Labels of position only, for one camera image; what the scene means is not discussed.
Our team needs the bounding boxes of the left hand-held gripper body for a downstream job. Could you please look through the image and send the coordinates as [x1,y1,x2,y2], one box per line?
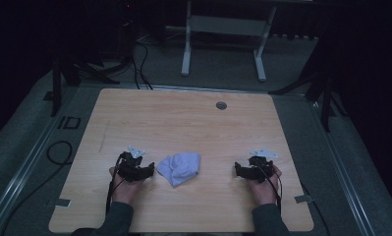
[116,145,146,183]

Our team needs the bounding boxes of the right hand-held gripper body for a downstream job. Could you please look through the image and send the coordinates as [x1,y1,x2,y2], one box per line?
[247,147,279,183]

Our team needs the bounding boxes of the white cloth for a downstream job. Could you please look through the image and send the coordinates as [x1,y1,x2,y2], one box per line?
[155,151,202,188]

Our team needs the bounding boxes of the person's left hand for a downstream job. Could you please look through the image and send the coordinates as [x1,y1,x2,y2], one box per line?
[108,165,146,207]

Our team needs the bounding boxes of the person's right hand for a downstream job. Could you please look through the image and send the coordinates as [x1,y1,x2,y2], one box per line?
[247,163,283,207]

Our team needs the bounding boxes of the black tape floor mark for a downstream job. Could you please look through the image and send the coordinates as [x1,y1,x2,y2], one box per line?
[56,115,83,130]

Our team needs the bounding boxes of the black tripod stand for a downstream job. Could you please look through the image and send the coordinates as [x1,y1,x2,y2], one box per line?
[50,29,135,118]
[267,35,349,133]

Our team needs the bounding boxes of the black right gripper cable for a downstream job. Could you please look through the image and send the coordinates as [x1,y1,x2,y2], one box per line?
[256,163,284,215]

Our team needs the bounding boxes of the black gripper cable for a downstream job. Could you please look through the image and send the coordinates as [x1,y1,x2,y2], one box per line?
[105,152,124,215]
[256,163,284,215]

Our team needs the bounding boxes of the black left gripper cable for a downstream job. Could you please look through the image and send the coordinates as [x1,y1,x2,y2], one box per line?
[105,152,124,215]

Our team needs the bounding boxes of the black thin floor cable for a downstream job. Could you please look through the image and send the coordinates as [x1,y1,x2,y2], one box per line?
[299,181,331,236]

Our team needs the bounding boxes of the black floor cable loop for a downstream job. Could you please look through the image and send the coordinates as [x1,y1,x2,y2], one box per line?
[0,140,74,236]

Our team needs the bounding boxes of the metal floor rail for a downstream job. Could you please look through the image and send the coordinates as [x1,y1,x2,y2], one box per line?
[0,86,84,236]
[306,94,378,236]

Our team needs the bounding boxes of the black floor cables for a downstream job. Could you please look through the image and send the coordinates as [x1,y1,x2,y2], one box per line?
[130,32,154,90]

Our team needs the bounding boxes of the white metal desk frame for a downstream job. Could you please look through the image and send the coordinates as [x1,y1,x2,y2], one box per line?
[180,0,278,83]

